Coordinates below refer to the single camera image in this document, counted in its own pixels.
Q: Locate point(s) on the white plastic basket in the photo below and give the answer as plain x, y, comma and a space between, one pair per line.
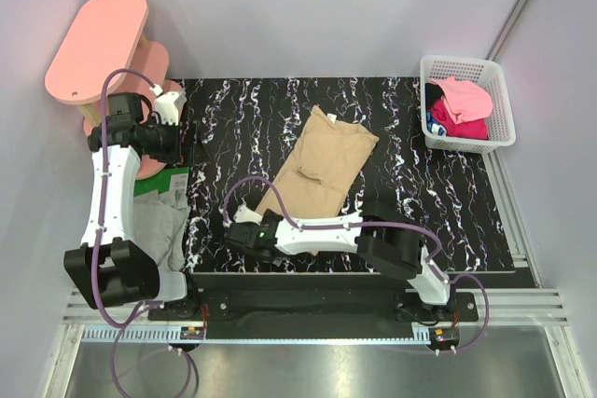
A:
486, 74

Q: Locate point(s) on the pink t shirt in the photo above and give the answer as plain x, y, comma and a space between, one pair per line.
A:
465, 100

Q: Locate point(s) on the grey folded t shirt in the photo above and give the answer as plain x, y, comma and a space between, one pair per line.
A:
159, 224

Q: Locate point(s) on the beige t shirt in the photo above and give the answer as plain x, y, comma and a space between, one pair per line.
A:
316, 177

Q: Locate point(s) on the green board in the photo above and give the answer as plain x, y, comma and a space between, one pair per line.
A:
173, 179

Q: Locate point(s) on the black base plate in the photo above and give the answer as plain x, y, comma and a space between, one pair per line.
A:
335, 306

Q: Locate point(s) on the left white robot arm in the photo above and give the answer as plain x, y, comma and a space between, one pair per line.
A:
111, 267

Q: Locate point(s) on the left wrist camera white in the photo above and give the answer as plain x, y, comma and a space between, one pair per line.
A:
169, 106

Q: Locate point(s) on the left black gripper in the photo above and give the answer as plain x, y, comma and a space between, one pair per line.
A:
192, 152

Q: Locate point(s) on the magenta t shirt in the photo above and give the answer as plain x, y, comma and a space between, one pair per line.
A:
476, 129

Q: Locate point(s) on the aluminium rail frame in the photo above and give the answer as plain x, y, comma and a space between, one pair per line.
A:
499, 367

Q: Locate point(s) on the pink tiered shelf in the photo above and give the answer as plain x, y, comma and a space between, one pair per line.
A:
105, 35

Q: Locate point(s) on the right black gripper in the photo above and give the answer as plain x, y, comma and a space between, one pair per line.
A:
278, 262

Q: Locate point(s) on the blue patterned garment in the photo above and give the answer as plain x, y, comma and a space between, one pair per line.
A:
434, 126

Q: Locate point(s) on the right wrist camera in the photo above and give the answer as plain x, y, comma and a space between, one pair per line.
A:
246, 215

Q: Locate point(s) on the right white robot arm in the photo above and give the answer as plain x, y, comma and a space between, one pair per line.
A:
393, 247

